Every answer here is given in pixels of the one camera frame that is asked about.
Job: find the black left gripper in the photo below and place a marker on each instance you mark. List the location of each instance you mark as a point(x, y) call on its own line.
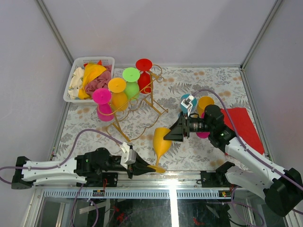
point(140, 168)

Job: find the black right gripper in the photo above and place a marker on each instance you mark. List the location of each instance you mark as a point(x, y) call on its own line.
point(181, 127)

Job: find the orange wine glass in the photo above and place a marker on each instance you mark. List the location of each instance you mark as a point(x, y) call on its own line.
point(119, 98)
point(160, 147)
point(203, 103)

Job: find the magenta wine glass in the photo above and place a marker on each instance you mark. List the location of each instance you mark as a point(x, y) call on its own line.
point(101, 97)
point(203, 135)

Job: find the blue wine glass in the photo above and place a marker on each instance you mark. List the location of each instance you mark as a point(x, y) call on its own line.
point(194, 102)

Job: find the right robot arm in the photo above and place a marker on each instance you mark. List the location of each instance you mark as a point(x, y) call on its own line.
point(281, 189)

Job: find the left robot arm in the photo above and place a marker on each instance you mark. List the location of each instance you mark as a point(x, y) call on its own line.
point(92, 169)

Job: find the red wine glass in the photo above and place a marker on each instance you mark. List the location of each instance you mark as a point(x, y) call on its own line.
point(144, 65)

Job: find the green wine glass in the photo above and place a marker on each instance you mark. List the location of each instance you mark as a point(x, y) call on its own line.
point(131, 76)

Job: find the red folded cloth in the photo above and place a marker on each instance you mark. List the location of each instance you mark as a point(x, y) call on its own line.
point(245, 128)

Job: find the floral tablecloth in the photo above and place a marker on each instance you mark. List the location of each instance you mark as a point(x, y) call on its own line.
point(83, 131)

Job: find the dusty pink cloth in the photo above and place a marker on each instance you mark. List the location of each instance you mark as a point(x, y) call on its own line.
point(100, 82)

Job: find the white plastic laundry basket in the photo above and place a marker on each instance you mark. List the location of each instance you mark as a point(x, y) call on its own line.
point(81, 62)

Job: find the yellow cloth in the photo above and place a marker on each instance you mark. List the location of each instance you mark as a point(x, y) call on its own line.
point(91, 72)

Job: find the cream floral cloth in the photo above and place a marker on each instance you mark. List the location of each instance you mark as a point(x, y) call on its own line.
point(76, 83)

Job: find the gold wire glass rack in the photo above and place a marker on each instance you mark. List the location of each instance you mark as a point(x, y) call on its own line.
point(135, 104)

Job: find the aluminium mounting rail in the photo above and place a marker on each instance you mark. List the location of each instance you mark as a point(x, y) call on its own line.
point(181, 184)

